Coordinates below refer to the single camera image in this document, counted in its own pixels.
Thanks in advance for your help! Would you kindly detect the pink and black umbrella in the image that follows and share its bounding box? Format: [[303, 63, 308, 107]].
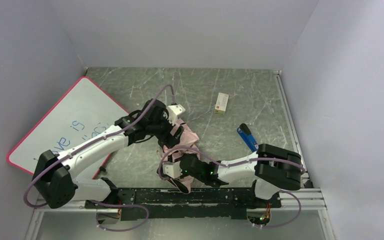
[[156, 118, 201, 194]]

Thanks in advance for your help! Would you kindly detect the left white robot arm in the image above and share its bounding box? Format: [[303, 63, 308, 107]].
[[32, 99, 186, 209]]

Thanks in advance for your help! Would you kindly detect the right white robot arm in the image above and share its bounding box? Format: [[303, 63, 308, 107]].
[[179, 143, 305, 200]]

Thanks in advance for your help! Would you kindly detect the small white cardboard box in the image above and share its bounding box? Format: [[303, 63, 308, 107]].
[[214, 92, 229, 115]]

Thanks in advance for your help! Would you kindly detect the blue marker pen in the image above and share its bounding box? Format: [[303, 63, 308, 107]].
[[236, 123, 259, 152]]

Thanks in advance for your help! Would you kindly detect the red framed whiteboard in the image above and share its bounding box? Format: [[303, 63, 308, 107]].
[[6, 77, 128, 174]]

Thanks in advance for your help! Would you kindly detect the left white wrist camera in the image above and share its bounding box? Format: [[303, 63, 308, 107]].
[[166, 104, 186, 126]]

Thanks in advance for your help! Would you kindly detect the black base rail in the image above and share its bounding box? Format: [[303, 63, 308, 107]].
[[84, 187, 282, 222]]

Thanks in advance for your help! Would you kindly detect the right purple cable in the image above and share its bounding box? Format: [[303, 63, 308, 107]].
[[157, 146, 307, 230]]

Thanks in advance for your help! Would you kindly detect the aluminium frame rail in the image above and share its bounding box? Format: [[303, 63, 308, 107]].
[[26, 187, 327, 240]]

